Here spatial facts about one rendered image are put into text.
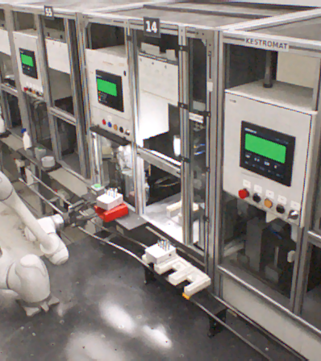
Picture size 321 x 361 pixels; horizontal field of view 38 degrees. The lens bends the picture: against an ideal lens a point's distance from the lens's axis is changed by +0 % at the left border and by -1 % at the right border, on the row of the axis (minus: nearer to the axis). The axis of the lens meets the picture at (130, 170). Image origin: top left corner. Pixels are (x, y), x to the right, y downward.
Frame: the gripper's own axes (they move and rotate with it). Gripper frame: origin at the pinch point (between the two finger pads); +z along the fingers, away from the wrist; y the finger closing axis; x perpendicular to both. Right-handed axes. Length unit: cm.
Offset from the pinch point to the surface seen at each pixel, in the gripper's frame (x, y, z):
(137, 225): -20.1, -8.1, 17.0
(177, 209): -27.4, -3.4, 40.9
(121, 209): -6.0, -3.9, 15.9
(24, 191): 237, -99, 47
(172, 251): -54, -7, 14
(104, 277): -22.1, -31.2, -8.8
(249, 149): -95, 61, 21
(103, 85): 11, 66, 21
